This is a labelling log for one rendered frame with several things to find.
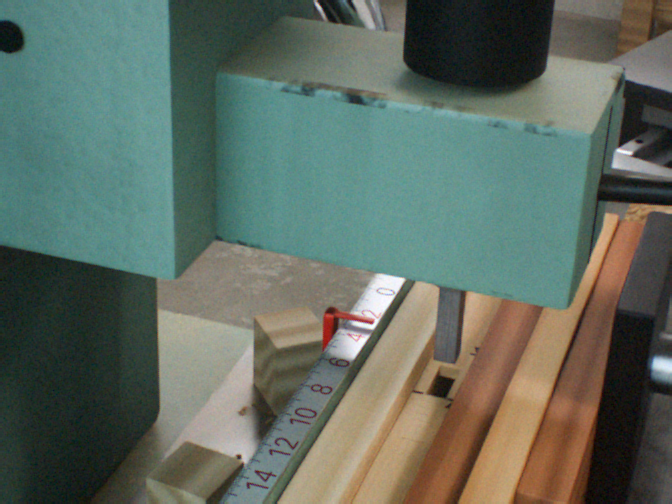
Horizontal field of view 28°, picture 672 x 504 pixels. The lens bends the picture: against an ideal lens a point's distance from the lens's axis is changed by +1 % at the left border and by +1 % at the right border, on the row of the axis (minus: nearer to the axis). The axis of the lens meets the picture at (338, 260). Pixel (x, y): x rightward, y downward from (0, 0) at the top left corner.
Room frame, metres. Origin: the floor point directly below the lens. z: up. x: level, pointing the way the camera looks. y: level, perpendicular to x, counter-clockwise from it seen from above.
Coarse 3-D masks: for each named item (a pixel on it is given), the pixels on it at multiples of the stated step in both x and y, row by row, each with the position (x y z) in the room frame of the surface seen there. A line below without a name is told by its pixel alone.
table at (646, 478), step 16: (656, 176) 0.76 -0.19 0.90; (608, 208) 0.71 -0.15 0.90; (624, 208) 0.71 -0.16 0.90; (656, 400) 0.51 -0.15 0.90; (656, 416) 0.50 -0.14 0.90; (656, 432) 0.49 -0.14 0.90; (640, 448) 0.47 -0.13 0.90; (656, 448) 0.48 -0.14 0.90; (640, 464) 0.46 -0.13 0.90; (656, 464) 0.46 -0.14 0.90; (640, 480) 0.45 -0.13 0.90; (656, 480) 0.45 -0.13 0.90; (640, 496) 0.44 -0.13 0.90; (656, 496) 0.44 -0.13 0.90
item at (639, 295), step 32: (640, 256) 0.47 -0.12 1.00; (640, 288) 0.44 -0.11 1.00; (640, 320) 0.42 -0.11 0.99; (608, 352) 0.43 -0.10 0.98; (640, 352) 0.42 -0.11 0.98; (608, 384) 0.43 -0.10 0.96; (640, 384) 0.42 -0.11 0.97; (608, 416) 0.43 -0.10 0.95; (640, 416) 0.43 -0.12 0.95; (608, 448) 0.43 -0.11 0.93; (608, 480) 0.43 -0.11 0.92
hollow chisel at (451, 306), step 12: (444, 300) 0.46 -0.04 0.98; (456, 300) 0.46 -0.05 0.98; (444, 312) 0.46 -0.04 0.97; (456, 312) 0.46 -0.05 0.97; (444, 324) 0.46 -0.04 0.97; (456, 324) 0.46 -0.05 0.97; (444, 336) 0.46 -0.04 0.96; (456, 336) 0.46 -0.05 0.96; (444, 348) 0.46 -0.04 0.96; (456, 348) 0.46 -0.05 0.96; (444, 360) 0.46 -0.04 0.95
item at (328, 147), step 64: (256, 64) 0.46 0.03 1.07; (320, 64) 0.46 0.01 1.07; (384, 64) 0.47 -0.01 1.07; (576, 64) 0.48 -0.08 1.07; (256, 128) 0.45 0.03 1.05; (320, 128) 0.44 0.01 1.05; (384, 128) 0.43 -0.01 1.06; (448, 128) 0.43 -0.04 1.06; (512, 128) 0.42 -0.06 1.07; (576, 128) 0.42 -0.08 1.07; (256, 192) 0.45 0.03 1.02; (320, 192) 0.44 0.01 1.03; (384, 192) 0.43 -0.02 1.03; (448, 192) 0.43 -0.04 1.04; (512, 192) 0.42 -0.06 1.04; (576, 192) 0.41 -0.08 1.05; (320, 256) 0.44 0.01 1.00; (384, 256) 0.43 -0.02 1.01; (448, 256) 0.43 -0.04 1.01; (512, 256) 0.42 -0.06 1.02; (576, 256) 0.42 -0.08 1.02
